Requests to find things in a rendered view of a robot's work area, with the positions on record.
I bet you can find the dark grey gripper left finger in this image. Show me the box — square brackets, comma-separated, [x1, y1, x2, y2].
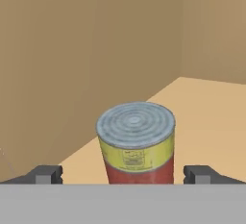
[0, 164, 63, 186]

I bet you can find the tan wooden cabinet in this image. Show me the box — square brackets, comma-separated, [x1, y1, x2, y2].
[0, 0, 246, 186]

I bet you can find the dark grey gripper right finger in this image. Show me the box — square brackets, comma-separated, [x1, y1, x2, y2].
[183, 164, 246, 186]

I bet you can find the yellow and red tin can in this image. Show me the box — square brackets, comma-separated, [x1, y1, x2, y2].
[95, 101, 177, 186]

